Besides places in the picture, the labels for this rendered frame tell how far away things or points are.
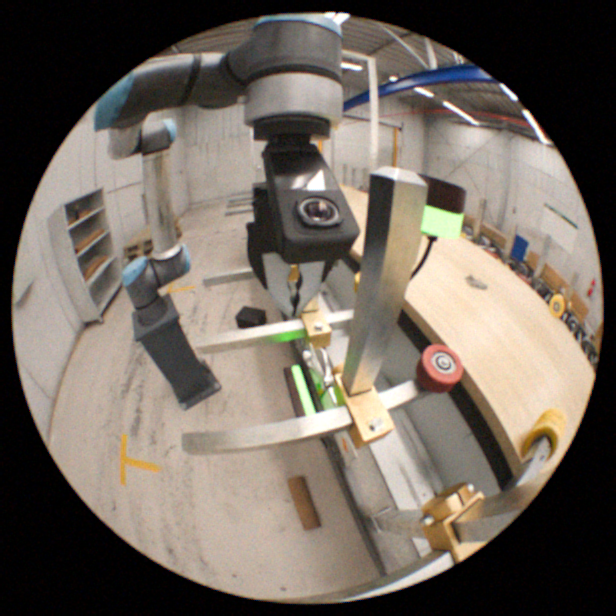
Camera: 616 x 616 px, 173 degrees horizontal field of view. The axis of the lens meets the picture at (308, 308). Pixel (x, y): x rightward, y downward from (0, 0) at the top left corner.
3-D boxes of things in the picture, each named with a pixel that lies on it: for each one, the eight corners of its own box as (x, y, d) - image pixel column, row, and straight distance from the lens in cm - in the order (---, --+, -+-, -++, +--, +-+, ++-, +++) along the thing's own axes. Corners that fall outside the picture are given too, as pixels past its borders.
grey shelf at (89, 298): (85, 327, 323) (46, 219, 305) (110, 288, 377) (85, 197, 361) (102, 324, 290) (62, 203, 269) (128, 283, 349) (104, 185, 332)
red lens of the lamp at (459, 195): (437, 207, 18) (440, 181, 17) (392, 191, 22) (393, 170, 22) (474, 216, 22) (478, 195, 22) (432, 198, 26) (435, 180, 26)
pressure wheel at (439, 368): (412, 421, 42) (442, 388, 32) (393, 388, 43) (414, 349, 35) (442, 404, 46) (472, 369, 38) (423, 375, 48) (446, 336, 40)
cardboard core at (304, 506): (304, 531, 109) (286, 479, 108) (304, 528, 116) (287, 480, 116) (321, 527, 108) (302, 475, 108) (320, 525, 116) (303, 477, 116)
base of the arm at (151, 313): (139, 332, 106) (130, 315, 102) (136, 312, 123) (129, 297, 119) (171, 314, 104) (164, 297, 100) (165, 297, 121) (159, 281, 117)
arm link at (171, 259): (155, 277, 116) (135, 128, 95) (184, 262, 119) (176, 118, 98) (164, 294, 104) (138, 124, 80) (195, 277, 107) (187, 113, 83)
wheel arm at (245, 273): (205, 290, 70) (201, 278, 68) (206, 284, 73) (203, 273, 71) (338, 269, 73) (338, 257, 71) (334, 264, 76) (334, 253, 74)
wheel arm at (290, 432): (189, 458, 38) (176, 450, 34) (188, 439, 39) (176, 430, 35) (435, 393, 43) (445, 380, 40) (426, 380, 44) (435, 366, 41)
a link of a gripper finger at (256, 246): (293, 278, 24) (293, 200, 21) (296, 286, 23) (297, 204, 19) (250, 284, 24) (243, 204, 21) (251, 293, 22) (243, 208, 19)
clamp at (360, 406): (356, 449, 34) (363, 441, 30) (327, 381, 39) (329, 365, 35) (388, 436, 36) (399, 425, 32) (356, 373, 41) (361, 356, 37)
